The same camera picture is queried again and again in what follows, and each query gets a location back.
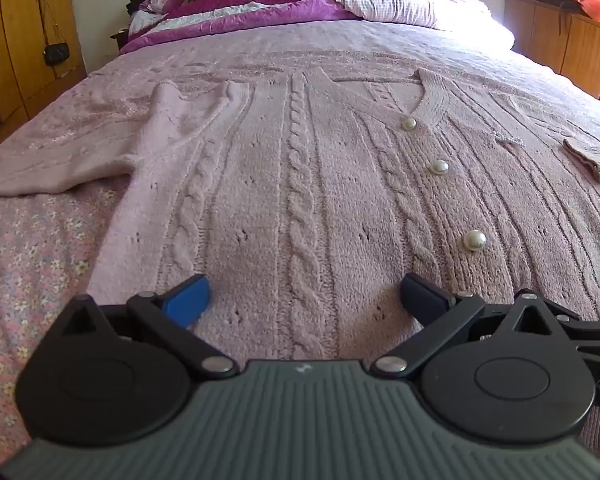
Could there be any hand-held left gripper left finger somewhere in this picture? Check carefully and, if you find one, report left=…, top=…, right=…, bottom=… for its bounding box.
left=60, top=274, right=238, bottom=380

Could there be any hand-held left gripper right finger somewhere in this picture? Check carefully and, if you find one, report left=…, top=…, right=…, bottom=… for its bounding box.
left=371, top=273, right=578, bottom=378

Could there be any pink cable-knit cardigan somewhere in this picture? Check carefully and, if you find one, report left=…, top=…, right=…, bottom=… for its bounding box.
left=0, top=65, right=600, bottom=361

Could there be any bed with pink floral sheet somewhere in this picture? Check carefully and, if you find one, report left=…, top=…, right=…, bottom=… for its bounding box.
left=0, top=7, right=600, bottom=466

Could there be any wooden dresser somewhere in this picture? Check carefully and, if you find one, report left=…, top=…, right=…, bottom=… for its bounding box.
left=504, top=0, right=600, bottom=111

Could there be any small black purse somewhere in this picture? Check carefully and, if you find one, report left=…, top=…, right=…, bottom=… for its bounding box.
left=39, top=0, right=72, bottom=67

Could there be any black bag on dresser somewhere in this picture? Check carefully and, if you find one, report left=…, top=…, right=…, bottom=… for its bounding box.
left=535, top=0, right=587, bottom=14

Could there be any purple and white quilt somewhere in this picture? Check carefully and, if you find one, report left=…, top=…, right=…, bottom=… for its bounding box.
left=119, top=0, right=366, bottom=56

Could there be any pink checked pillow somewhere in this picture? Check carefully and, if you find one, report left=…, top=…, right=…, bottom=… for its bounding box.
left=332, top=0, right=491, bottom=31

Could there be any wooden wardrobe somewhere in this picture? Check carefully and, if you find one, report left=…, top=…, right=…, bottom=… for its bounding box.
left=0, top=0, right=88, bottom=143

